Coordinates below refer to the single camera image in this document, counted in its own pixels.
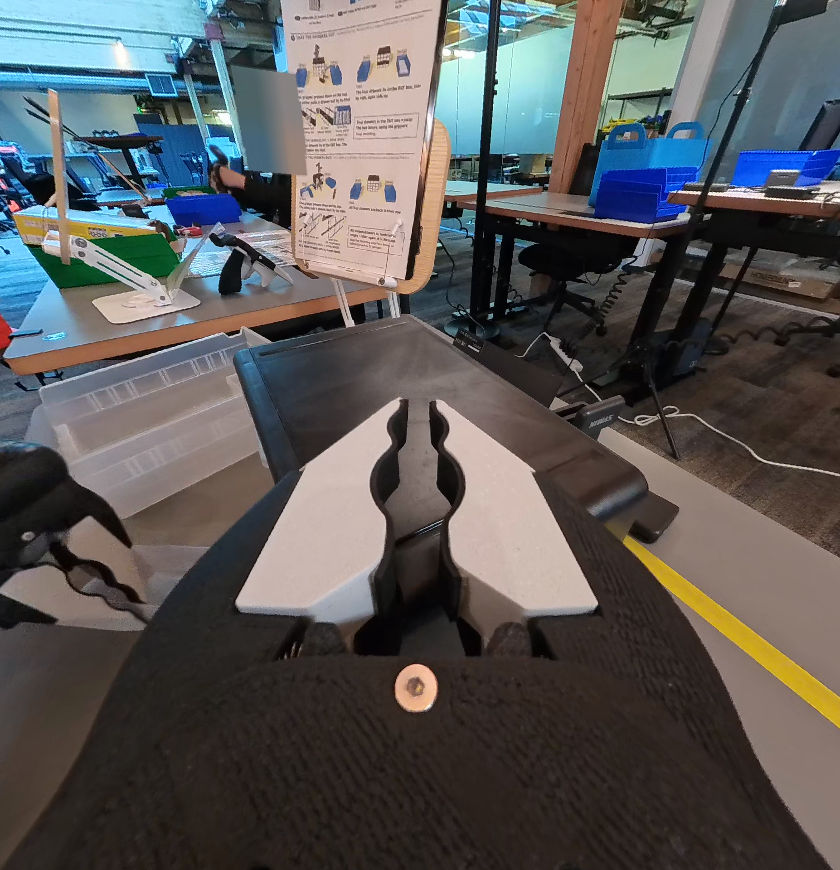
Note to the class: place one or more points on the black battery charger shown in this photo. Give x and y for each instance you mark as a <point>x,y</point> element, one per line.
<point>603,418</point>

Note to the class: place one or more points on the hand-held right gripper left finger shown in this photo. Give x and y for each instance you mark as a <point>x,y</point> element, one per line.
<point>311,544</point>

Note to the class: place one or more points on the cardboard box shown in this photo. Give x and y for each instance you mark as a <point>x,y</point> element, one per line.
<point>780,278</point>

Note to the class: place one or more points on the blue bin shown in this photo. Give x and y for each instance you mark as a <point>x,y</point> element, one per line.
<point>202,211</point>

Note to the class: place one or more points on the wooden slat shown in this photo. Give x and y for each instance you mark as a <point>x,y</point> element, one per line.
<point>58,170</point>

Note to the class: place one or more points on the black drawer cabinet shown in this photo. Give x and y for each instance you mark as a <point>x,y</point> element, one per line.
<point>365,380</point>

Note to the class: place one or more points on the printed instruction sheet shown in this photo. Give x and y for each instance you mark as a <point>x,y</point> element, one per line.
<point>365,136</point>

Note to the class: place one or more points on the idle pistol grip gripper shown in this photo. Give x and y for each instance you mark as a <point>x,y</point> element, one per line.
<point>231,272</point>

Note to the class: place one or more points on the yellow tape line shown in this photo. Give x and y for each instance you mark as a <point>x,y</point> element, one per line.
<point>753,639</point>

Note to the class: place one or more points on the dark standing desk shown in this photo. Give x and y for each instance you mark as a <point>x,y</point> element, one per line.
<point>120,141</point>

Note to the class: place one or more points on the black monitor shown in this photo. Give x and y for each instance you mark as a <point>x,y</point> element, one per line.
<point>828,126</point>

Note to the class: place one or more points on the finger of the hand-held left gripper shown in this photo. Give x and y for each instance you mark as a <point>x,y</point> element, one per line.
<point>110,550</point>
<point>59,601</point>

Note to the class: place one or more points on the wooden post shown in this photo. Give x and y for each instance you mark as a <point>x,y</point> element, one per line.
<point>586,102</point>

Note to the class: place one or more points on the stacked blue bins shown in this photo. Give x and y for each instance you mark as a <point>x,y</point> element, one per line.
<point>630,204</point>

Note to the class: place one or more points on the black tripod stand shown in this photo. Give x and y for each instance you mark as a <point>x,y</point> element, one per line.
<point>654,353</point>

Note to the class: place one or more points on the black office chair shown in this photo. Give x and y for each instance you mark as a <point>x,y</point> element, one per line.
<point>569,258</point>

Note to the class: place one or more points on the wood edged desk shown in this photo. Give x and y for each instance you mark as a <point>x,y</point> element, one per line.
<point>528,204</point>
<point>766,200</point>

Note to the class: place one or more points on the black pole stand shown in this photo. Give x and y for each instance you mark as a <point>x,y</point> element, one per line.
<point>492,136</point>

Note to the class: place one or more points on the yellow box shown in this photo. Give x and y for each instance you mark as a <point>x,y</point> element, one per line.
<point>39,228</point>

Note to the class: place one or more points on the white power strip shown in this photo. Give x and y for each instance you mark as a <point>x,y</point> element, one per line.
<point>566,350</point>

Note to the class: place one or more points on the wooden clipboard stand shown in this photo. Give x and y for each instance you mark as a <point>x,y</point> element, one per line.
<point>437,204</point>

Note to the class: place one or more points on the black flat box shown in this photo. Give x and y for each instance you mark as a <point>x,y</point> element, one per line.
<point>522,377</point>

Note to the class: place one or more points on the large green bin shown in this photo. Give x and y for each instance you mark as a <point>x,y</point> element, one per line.
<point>63,272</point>

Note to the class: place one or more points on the clear plastic bin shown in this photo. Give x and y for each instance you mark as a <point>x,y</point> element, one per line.
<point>154,421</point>

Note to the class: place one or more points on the air vent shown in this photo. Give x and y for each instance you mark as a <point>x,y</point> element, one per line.
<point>160,83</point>

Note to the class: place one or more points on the grey box device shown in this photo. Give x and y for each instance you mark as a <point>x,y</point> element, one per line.
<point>781,180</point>

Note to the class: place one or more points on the storage shelf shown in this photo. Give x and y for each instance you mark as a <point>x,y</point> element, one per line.
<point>637,119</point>

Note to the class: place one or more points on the grey desk with wooden edge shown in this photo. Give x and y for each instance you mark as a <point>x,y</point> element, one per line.
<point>222,312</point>

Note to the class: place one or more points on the black flat device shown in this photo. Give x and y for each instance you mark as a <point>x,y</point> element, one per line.
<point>654,520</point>

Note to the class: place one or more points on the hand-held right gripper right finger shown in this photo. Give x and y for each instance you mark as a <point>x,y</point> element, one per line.
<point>522,544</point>

